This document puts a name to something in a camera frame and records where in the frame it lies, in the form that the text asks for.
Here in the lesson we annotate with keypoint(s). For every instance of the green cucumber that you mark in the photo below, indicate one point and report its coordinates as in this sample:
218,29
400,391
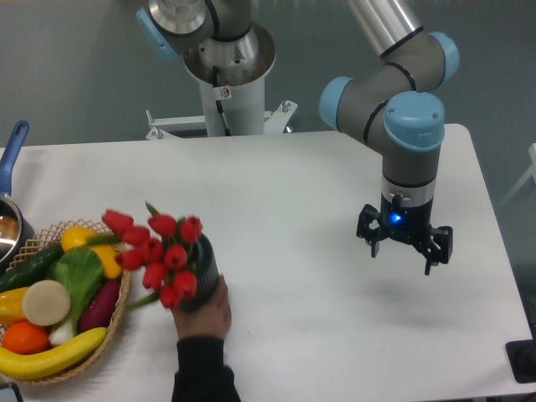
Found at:
31,270

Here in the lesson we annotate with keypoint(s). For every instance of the blue handled saucepan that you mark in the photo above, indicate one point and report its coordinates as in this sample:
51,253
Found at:
15,229

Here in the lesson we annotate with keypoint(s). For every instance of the woven wicker basket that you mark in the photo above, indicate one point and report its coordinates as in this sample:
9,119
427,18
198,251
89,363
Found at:
51,236

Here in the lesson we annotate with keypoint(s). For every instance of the person's hand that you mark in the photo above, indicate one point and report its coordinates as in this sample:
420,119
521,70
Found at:
212,320

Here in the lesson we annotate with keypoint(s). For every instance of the yellow bell pepper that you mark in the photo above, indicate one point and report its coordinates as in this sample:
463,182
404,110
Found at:
11,310

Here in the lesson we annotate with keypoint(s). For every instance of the yellow banana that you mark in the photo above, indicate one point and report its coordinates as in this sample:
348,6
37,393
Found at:
70,355

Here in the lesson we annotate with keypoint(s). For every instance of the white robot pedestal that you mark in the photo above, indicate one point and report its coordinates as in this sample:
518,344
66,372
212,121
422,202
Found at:
231,80

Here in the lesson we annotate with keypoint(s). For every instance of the red tulip bouquet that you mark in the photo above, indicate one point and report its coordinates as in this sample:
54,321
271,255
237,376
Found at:
166,248

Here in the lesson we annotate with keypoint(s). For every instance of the dark grey ribbed vase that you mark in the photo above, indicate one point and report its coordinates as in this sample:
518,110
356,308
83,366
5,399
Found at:
207,275

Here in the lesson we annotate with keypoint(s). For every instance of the orange fruit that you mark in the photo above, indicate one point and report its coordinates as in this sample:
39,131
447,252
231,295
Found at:
26,338

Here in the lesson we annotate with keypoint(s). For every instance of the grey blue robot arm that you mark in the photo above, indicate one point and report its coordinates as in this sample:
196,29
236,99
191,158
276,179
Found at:
393,113

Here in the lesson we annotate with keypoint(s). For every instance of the black device at edge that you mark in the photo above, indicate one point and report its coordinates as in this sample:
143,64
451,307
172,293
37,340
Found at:
521,356

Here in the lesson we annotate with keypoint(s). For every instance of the black sleeved forearm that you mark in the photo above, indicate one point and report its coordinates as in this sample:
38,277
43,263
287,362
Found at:
202,374

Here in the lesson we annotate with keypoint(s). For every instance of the green bok choy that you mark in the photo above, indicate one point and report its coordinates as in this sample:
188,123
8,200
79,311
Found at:
80,272

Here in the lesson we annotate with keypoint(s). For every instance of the round beige disc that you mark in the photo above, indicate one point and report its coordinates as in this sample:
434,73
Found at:
46,303

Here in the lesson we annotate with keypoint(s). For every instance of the white frame at right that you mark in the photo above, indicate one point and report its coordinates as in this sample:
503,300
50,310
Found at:
523,185

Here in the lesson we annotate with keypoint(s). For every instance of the purple eggplant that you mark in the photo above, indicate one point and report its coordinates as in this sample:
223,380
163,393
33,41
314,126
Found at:
100,310

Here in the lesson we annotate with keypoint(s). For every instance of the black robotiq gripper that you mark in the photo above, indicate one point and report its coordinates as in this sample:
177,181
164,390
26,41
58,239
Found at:
408,225

